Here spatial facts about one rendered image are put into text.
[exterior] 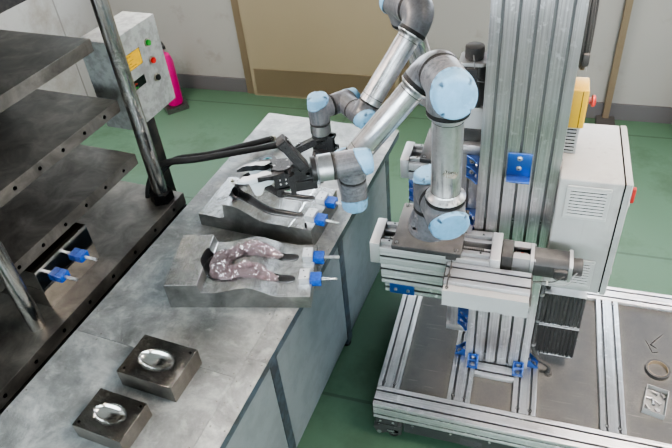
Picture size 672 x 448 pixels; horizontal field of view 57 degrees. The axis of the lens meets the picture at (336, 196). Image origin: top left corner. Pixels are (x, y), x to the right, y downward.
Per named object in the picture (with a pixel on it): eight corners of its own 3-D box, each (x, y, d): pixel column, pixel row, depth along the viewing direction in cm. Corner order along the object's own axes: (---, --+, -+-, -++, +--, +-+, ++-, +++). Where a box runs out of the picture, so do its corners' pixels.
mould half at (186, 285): (318, 255, 233) (316, 233, 227) (311, 307, 213) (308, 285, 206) (190, 256, 239) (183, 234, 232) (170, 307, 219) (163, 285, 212)
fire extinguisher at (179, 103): (196, 101, 507) (180, 38, 474) (182, 116, 489) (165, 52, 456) (171, 99, 514) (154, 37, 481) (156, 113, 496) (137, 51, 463)
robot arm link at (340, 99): (367, 114, 221) (340, 123, 217) (352, 101, 229) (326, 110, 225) (366, 94, 216) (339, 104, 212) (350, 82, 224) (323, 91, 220)
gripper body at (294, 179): (275, 199, 166) (320, 191, 167) (270, 170, 161) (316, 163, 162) (273, 185, 172) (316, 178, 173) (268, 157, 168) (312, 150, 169)
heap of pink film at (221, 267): (285, 250, 228) (282, 234, 224) (277, 285, 215) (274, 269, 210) (216, 250, 231) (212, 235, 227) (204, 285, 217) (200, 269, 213)
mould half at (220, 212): (338, 206, 255) (335, 180, 247) (313, 248, 237) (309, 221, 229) (232, 187, 272) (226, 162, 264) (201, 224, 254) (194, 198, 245)
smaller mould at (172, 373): (202, 363, 198) (197, 349, 194) (176, 402, 187) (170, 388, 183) (150, 347, 205) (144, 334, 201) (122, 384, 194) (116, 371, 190)
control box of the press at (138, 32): (226, 266, 349) (159, 13, 260) (198, 304, 328) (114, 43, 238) (192, 258, 357) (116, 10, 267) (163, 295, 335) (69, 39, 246)
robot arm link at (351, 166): (375, 181, 168) (374, 155, 163) (335, 188, 167) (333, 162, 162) (369, 165, 174) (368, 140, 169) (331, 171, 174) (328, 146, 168)
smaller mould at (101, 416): (152, 415, 185) (147, 403, 181) (126, 454, 175) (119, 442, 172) (106, 399, 190) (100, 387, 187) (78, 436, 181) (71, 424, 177)
